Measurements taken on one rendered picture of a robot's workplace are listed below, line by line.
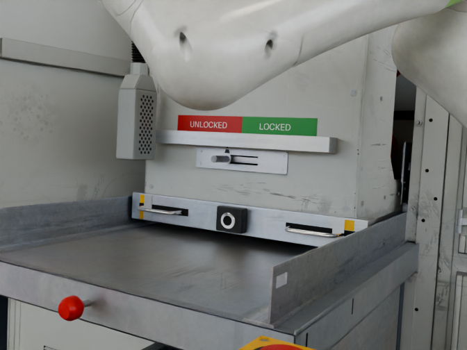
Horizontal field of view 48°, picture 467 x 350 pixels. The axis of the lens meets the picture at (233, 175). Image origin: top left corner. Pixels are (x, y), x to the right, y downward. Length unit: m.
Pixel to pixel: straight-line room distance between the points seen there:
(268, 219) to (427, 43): 0.43
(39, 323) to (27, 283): 1.10
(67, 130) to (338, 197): 0.65
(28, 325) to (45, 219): 0.98
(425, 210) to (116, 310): 0.74
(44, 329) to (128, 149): 1.00
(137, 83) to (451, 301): 0.81
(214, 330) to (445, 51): 0.50
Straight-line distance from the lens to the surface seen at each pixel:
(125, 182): 1.37
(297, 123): 1.00
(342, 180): 0.96
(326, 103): 0.98
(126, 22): 0.54
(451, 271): 1.23
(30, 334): 2.00
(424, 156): 1.21
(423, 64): 0.83
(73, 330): 1.83
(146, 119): 1.09
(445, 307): 1.25
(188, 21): 0.49
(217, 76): 0.48
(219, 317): 0.63
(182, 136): 1.08
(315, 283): 0.71
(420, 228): 1.22
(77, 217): 1.10
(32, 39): 1.25
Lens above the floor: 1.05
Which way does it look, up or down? 4 degrees down
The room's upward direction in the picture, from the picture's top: 3 degrees clockwise
